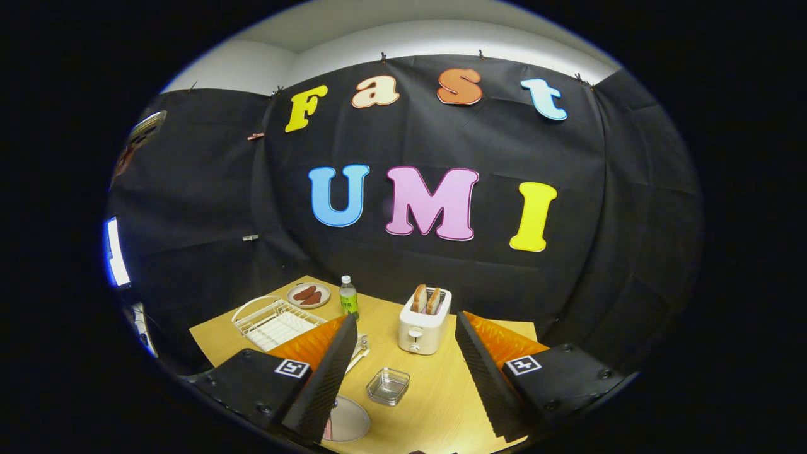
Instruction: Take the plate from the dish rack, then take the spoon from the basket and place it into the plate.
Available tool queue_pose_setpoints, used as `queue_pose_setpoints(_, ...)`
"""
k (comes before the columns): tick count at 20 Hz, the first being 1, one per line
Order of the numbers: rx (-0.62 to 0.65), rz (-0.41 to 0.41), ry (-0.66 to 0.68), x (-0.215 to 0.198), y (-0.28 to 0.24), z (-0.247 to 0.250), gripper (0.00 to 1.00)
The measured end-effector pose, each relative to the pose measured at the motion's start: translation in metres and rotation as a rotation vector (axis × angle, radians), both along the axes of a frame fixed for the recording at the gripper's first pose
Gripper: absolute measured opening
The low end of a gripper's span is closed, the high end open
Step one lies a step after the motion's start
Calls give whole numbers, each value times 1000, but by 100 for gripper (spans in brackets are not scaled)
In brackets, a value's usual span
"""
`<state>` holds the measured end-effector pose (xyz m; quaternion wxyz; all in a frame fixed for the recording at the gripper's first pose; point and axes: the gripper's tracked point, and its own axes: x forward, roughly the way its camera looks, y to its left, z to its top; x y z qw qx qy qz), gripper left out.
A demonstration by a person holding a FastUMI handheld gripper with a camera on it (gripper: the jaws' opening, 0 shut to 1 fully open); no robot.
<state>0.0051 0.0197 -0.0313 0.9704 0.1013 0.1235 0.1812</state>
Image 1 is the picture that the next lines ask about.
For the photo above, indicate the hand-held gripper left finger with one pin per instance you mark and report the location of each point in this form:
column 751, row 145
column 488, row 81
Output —
column 321, row 391

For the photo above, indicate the toasted bread slice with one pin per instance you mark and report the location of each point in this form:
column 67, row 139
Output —
column 434, row 300
column 419, row 298

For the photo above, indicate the bright screen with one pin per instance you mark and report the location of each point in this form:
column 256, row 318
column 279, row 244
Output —
column 116, row 252

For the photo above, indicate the green label drink bottle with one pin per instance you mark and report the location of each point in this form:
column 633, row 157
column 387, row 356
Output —
column 348, row 302

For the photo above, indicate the red meat slice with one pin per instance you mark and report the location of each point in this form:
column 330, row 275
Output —
column 312, row 298
column 304, row 292

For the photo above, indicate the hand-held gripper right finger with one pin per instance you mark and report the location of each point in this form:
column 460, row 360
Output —
column 488, row 378

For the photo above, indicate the white toaster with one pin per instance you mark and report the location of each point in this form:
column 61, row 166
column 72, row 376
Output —
column 422, row 334

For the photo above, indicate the small plate under meat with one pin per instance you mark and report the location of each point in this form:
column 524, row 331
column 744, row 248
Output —
column 323, row 290

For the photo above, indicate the round wall sign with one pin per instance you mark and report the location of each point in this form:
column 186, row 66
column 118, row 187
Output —
column 142, row 135

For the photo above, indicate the beige round plate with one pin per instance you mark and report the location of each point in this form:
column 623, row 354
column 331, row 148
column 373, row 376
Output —
column 350, row 419

